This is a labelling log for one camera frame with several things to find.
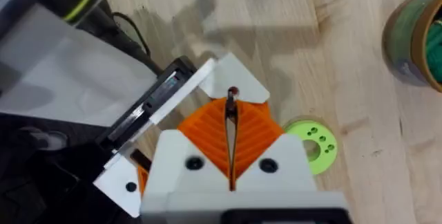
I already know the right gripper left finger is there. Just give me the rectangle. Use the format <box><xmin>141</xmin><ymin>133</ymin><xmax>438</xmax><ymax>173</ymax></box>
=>
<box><xmin>141</xmin><ymin>88</ymin><xmax>232</xmax><ymax>199</ymax></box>

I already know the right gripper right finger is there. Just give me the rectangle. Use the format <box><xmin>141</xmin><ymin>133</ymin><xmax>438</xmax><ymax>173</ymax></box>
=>
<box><xmin>231</xmin><ymin>92</ymin><xmax>318</xmax><ymax>194</ymax></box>

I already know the green disc with holes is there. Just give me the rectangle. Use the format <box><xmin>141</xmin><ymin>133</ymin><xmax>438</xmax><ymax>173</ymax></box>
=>
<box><xmin>282</xmin><ymin>118</ymin><xmax>338</xmax><ymax>176</ymax></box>

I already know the left wrist flat plate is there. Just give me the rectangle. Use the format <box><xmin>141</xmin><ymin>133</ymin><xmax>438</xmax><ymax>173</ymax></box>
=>
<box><xmin>0</xmin><ymin>2</ymin><xmax>159</xmax><ymax>128</ymax></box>

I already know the black cable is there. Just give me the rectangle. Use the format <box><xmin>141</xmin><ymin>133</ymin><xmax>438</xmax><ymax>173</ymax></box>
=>
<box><xmin>110</xmin><ymin>11</ymin><xmax>153</xmax><ymax>58</ymax></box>

